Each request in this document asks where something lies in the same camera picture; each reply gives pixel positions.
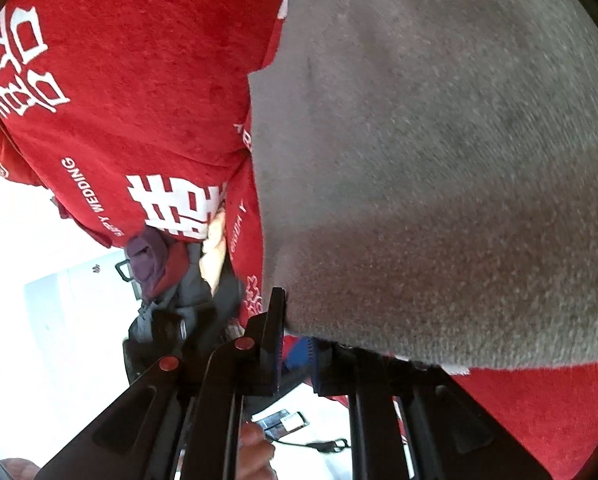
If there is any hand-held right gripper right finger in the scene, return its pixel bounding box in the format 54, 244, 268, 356
306, 337, 552, 480

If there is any grey fleece sweater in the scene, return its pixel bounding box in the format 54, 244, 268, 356
246, 0, 598, 376

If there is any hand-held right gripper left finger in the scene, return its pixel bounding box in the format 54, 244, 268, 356
39, 287, 287, 480

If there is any purple garment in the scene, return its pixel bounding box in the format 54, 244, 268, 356
126, 225, 191, 302

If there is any red printed folded quilt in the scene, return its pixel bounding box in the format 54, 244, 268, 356
0, 0, 310, 251

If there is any red printed bed sheet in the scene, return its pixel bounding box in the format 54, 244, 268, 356
0, 105, 598, 480

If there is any person's bare leg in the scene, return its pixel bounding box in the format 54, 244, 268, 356
239, 424, 276, 480
2, 457, 42, 480

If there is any cream cloth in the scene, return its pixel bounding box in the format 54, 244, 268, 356
201, 200, 228, 286

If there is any black strap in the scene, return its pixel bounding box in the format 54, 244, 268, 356
274, 438, 351, 455

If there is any grey garment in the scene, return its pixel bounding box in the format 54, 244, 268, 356
139, 242, 242, 313

